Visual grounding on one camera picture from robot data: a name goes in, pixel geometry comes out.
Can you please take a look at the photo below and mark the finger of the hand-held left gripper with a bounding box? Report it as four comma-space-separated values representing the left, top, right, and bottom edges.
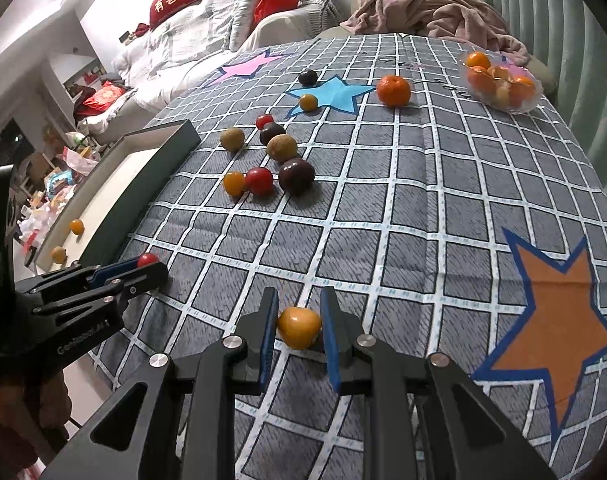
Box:
31, 262, 170, 329
14, 257, 149, 297

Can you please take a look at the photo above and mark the single orange tangerine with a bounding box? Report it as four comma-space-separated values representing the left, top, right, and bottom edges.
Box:
376, 75, 412, 108

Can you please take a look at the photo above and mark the pile of household clutter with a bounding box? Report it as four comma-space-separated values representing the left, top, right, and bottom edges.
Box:
14, 125, 109, 261

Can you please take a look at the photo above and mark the green ribbed upholstered chair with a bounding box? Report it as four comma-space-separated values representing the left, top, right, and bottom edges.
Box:
458, 0, 607, 196

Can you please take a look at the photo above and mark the dark green box tray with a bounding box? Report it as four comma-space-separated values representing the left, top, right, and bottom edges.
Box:
21, 119, 200, 273

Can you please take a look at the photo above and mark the grey checked star tablecloth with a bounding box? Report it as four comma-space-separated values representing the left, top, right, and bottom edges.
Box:
86, 34, 607, 480

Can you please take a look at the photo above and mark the brown kiwi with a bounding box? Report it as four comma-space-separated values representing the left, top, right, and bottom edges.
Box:
266, 135, 299, 163
220, 127, 246, 152

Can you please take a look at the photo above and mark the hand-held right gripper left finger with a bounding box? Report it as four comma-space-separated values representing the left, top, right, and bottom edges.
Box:
41, 286, 280, 480

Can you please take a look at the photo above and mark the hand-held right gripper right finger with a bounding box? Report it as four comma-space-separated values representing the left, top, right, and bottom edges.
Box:
320, 285, 555, 480

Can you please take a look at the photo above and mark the pink blanket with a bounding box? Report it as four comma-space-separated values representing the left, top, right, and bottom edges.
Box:
339, 0, 531, 63

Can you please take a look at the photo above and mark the white quilted sofa cover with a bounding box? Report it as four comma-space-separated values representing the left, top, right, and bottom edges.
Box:
111, 0, 344, 111

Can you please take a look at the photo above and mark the pile of small oranges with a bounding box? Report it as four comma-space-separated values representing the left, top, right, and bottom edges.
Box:
466, 51, 537, 111

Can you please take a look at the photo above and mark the plain red pillow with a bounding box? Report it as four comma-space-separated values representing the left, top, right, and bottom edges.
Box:
254, 0, 300, 28

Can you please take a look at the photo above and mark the clear plastic bowl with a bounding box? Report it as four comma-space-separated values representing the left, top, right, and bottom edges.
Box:
458, 50, 543, 115

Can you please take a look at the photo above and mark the red patterned cushion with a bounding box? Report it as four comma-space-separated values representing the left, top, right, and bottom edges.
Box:
82, 84, 127, 117

